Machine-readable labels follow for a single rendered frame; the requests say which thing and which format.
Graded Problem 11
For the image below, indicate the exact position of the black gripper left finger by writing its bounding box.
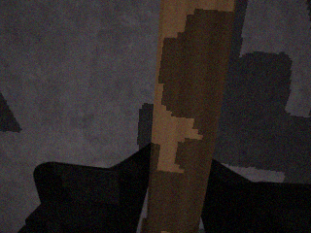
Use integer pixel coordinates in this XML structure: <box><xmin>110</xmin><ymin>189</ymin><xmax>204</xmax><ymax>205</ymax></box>
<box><xmin>33</xmin><ymin>143</ymin><xmax>151</xmax><ymax>233</ymax></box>

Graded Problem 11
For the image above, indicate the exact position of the long brown wooden board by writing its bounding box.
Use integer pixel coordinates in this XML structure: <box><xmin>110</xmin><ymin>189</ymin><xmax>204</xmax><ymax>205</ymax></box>
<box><xmin>145</xmin><ymin>0</ymin><xmax>237</xmax><ymax>233</ymax></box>

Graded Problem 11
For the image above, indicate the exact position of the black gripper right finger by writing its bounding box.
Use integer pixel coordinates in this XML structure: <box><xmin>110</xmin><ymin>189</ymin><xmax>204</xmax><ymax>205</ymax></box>
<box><xmin>201</xmin><ymin>157</ymin><xmax>311</xmax><ymax>233</ymax></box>

